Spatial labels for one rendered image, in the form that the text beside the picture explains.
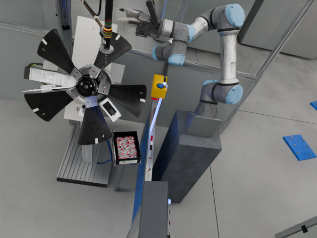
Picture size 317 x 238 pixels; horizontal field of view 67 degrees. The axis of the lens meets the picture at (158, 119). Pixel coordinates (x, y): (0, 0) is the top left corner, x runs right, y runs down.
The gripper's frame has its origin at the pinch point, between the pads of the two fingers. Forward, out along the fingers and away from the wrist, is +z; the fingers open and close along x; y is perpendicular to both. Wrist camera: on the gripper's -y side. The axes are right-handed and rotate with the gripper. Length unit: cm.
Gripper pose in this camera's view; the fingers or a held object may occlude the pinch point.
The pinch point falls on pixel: (120, 12)
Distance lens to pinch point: 118.8
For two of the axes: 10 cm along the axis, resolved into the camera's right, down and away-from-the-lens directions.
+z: -9.8, -1.7, -1.3
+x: 0.5, -7.6, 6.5
